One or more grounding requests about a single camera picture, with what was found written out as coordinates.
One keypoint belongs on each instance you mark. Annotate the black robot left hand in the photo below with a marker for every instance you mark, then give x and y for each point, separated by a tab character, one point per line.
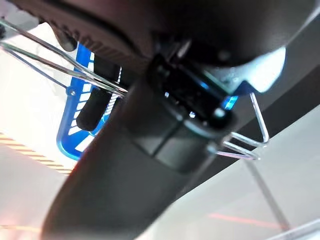
175	25

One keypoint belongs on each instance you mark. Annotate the blue plastic shopping basket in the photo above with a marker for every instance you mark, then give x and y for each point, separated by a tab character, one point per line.
70	140

